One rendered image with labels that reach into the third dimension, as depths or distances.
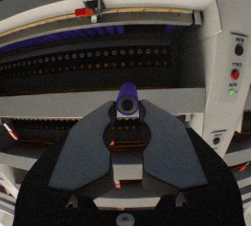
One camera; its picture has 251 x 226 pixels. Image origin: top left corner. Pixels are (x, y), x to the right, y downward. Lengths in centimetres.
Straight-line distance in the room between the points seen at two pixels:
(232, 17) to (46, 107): 35
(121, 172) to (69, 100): 22
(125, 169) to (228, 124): 25
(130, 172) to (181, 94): 23
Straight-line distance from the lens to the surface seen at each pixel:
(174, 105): 28
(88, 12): 19
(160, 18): 27
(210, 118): 32
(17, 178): 74
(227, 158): 47
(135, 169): 40
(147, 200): 57
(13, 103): 36
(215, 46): 26
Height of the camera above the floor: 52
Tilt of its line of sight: 29 degrees up
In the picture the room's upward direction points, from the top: 177 degrees clockwise
